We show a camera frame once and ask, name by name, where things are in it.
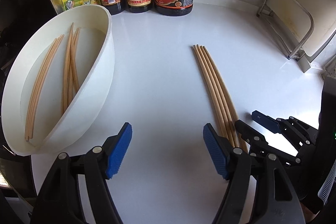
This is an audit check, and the pile of wooden chopsticks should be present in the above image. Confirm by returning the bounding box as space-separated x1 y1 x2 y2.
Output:
24 22 80 141

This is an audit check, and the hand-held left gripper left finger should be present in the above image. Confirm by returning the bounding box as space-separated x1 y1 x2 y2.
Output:
30 122 133 224

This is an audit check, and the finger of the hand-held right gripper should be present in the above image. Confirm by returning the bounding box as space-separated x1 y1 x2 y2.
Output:
251 110 319 146
234 119 302 168

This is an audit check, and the metal cutting board rack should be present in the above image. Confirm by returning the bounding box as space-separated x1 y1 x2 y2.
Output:
257 0 315 60

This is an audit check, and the white oval bowl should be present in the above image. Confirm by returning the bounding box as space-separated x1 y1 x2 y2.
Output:
1 4 115 155

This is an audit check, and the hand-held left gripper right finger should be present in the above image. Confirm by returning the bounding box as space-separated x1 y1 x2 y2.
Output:
203 123 306 224

